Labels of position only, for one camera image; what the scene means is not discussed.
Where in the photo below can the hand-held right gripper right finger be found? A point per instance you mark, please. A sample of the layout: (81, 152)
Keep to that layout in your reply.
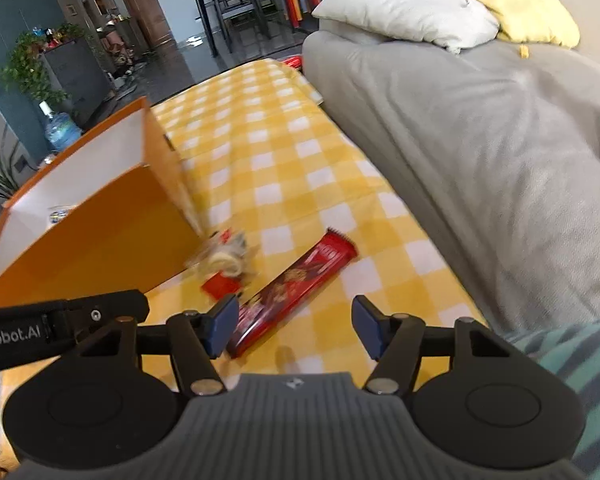
(367, 322)

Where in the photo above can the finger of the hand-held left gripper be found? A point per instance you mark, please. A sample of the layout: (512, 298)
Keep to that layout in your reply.
(95, 312)

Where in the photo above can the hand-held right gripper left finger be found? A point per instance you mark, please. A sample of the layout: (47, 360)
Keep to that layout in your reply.
(222, 325)

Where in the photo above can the orange cardboard box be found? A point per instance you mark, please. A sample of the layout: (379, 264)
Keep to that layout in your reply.
(105, 240)

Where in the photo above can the long red biscuit packet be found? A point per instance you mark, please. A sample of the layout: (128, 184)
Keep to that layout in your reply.
(300, 280)

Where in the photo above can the small red snack packet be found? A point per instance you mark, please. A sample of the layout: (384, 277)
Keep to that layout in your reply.
(220, 287)

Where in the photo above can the yellow blue snack packet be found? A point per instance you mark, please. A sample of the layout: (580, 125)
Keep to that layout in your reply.
(62, 215)

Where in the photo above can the long leaf potted plant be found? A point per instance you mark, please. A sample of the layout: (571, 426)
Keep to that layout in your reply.
(0, 170)

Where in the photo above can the yellow checked tablecloth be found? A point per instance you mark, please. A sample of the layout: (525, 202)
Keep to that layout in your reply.
(290, 160)

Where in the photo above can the blue water bottle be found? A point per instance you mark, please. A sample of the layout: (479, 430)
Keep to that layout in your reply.
(60, 132)

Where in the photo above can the grey sofa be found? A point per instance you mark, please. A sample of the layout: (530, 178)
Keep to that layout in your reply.
(480, 170)

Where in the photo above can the striped teal clothing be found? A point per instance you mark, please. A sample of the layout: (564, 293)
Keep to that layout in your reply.
(575, 385)

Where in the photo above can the grey cabinet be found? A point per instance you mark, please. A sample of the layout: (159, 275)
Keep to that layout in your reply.
(80, 80)

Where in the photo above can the trailing green plant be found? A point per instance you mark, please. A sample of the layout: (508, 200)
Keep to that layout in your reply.
(27, 65)

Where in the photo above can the brown ornament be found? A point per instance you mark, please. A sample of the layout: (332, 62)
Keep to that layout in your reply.
(114, 40)

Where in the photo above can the brown wooden door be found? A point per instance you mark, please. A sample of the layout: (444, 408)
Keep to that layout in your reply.
(145, 5)

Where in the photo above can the white pillow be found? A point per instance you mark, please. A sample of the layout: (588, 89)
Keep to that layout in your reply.
(405, 10)

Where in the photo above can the yellow pillow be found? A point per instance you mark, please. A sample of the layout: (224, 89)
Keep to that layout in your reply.
(510, 0)

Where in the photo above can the wall picture frame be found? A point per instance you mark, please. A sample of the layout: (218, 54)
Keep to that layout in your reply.
(100, 6)

